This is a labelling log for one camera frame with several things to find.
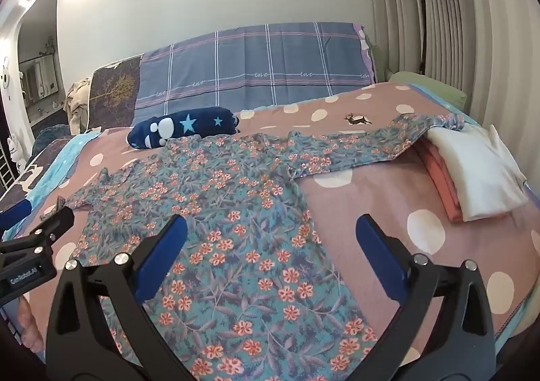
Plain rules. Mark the white curtain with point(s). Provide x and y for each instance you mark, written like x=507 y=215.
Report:
x=472 y=26

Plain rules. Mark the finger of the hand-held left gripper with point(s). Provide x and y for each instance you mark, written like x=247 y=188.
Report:
x=50 y=229
x=12 y=213

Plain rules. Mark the navy star plush blanket roll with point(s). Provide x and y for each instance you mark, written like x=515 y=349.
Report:
x=190 y=123

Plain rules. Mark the folded pink cloth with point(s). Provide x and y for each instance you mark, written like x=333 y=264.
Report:
x=441 y=187

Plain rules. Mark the dark tree print pillow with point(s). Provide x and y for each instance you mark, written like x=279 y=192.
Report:
x=114 y=90

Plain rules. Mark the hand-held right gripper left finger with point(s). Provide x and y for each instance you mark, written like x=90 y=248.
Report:
x=162 y=254

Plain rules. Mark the white metal rack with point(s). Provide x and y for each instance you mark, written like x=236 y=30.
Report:
x=5 y=168

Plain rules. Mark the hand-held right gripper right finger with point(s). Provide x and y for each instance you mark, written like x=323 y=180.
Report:
x=375 y=246

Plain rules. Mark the pink polka dot bedsheet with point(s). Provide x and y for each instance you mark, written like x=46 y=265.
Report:
x=371 y=204

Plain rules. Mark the beige clothes pile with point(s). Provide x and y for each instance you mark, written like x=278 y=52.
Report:
x=78 y=107

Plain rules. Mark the dark printed blanket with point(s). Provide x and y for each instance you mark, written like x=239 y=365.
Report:
x=38 y=153

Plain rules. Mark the folded white cloth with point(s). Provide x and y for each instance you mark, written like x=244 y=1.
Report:
x=472 y=170

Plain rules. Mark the green pillow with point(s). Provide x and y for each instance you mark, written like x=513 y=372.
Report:
x=430 y=88

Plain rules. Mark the teal floral shirt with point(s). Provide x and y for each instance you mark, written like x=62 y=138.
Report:
x=253 y=216

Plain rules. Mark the blue plaid sheet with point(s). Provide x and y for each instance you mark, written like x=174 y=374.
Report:
x=253 y=64

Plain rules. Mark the teal blanket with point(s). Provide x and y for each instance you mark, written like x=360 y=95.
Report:
x=55 y=166

